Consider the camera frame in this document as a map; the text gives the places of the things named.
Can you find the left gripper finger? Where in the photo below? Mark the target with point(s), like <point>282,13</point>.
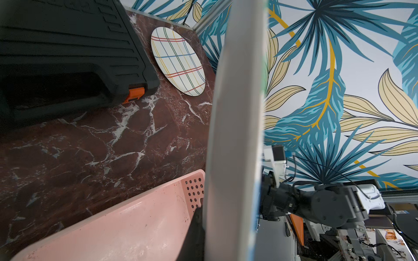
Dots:
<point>194,244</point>

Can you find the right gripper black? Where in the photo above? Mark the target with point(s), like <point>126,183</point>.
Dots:
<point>276,202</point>

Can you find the colourful squiggle pattern plate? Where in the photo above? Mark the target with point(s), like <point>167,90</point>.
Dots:
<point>233,167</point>

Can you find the plaid striped white plate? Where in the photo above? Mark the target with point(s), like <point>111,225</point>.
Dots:
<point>178,61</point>

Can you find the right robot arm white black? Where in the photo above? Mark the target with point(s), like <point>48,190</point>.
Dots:
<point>336,206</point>

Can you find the pink plastic basket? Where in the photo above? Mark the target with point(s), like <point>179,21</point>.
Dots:
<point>151,226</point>

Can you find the black tool case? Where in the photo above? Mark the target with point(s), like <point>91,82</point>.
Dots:
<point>65,57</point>

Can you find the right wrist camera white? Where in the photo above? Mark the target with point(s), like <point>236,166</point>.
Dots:
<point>274,161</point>

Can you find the right aluminium frame post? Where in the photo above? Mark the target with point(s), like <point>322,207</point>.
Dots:
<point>215,9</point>

